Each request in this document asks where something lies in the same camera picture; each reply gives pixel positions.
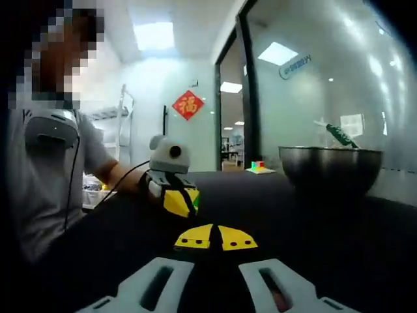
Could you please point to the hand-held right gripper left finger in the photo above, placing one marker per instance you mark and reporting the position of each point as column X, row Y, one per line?
column 143, row 290

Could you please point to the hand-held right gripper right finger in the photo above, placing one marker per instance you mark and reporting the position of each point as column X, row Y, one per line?
column 293, row 287

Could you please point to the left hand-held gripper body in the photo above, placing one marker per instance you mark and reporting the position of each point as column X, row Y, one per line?
column 163, row 159

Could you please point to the steel bowl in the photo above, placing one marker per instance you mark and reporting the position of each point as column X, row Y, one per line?
column 329, row 169

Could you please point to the packaged bread slices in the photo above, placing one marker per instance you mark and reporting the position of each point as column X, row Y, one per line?
column 340, row 135

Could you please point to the metal shelf rack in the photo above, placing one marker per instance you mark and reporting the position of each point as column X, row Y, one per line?
column 125, row 117

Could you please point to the black table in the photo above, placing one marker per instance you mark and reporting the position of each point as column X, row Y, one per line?
column 293, row 228

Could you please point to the colourful puzzle cube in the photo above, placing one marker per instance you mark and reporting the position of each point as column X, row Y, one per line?
column 257, row 167

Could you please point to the ceiling light panel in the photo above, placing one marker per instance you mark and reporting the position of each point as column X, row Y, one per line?
column 231, row 87
column 153, row 36

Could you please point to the grey chest device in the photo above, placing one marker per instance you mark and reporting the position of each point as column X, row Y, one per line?
column 49, row 130

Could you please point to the person in grey shirt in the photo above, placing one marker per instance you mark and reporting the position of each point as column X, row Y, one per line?
column 39, row 195

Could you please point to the red diamond wall decoration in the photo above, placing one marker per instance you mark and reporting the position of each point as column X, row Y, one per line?
column 188, row 105

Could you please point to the black door frame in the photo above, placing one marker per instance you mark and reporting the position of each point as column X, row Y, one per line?
column 251, row 98

